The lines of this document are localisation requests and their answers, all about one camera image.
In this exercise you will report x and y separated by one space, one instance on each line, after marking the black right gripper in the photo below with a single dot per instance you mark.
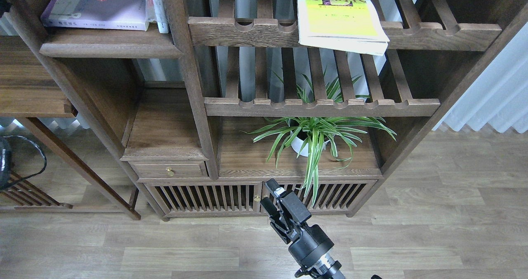
313 243

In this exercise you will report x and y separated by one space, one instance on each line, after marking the white lavender book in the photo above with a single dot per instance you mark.
107 14

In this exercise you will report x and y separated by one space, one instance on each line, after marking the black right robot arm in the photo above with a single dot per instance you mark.
325 268

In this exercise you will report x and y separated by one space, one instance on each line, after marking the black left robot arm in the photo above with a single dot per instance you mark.
6 162

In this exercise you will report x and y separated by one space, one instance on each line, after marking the white plant pot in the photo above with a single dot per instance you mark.
300 143

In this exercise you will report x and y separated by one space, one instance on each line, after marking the green spider plant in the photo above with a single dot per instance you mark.
340 132

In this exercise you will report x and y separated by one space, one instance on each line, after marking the brass drawer knob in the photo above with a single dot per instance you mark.
170 172

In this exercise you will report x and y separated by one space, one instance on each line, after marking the dark wooden bookshelf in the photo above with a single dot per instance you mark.
188 99

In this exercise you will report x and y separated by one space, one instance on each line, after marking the yellow green book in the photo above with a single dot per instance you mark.
344 25

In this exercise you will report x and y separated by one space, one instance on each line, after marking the white upright book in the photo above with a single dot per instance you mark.
155 13

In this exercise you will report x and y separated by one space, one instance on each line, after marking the white curtain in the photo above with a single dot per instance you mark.
499 96

